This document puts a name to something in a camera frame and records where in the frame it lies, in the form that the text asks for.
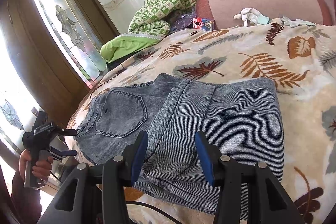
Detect blue denim jeans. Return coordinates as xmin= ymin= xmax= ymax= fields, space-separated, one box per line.
xmin=75 ymin=73 xmax=284 ymax=214

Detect person's left hand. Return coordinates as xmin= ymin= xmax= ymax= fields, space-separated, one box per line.
xmin=19 ymin=149 xmax=54 ymax=181

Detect stained glass door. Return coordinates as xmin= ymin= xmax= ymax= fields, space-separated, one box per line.
xmin=1 ymin=0 xmax=118 ymax=139

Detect leaf patterned beige blanket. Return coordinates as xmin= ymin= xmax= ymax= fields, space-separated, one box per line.
xmin=68 ymin=22 xmax=335 ymax=223

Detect green patterned quilt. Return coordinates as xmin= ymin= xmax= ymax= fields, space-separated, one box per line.
xmin=100 ymin=0 xmax=197 ymax=63

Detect red blue small box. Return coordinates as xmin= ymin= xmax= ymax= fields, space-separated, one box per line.
xmin=193 ymin=17 xmax=214 ymax=31

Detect white glove with teal cuff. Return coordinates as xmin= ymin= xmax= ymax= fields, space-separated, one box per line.
xmin=234 ymin=8 xmax=270 ymax=27

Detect purple plastic bag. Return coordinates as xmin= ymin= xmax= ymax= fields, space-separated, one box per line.
xmin=169 ymin=9 xmax=197 ymax=34

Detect pink sofa backrest cushion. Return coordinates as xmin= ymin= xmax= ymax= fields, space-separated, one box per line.
xmin=196 ymin=0 xmax=335 ymax=30

